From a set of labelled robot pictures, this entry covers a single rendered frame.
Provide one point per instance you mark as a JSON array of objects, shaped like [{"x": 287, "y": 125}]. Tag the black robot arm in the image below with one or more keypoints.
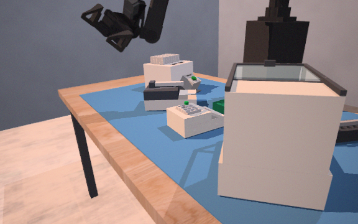
[{"x": 278, "y": 10}]

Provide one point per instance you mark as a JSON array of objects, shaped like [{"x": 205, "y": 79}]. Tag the green tube rack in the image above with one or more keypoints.
[{"x": 219, "y": 106}]

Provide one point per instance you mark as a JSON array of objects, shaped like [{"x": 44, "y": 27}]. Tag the blue bench mat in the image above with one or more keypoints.
[{"x": 192, "y": 162}]

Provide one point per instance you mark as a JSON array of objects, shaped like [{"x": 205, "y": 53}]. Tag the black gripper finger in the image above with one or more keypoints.
[
  {"x": 95, "y": 11},
  {"x": 124, "y": 36}
]

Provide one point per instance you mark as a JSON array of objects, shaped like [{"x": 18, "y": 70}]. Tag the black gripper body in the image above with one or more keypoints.
[{"x": 110, "y": 24}]

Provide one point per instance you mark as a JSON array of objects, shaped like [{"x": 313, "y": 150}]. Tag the cream block with rows of round holes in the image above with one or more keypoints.
[{"x": 171, "y": 69}]

